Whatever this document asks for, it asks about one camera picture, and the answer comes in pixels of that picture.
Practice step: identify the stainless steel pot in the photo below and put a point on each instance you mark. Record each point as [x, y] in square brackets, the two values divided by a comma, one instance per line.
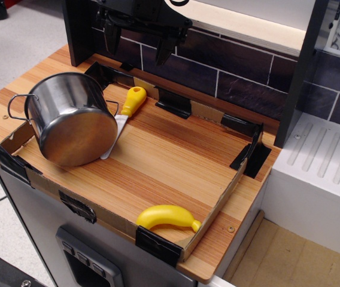
[70, 118]

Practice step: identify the white toy sink drainboard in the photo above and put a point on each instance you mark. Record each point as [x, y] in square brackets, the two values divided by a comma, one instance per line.
[303, 190]

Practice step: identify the dark grey right post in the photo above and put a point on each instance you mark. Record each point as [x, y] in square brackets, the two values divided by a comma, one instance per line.
[289, 116]

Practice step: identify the yellow toy banana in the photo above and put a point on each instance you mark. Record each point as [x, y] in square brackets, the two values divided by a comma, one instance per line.
[167, 214]

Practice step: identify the yellow handled toy knife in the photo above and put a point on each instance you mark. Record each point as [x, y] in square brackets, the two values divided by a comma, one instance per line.
[136, 96]

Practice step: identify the grey oven control panel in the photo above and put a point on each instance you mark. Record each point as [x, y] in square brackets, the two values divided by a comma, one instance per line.
[87, 266]

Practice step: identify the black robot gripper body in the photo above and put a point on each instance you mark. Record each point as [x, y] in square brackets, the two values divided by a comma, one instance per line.
[151, 17]

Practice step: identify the dark grey post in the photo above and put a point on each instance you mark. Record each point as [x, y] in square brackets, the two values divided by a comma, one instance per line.
[84, 37]
[289, 116]

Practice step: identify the dark grey left post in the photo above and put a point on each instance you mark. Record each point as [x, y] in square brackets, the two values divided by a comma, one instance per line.
[84, 37]

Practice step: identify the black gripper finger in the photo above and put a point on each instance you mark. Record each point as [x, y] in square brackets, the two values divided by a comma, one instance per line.
[165, 48]
[112, 34]

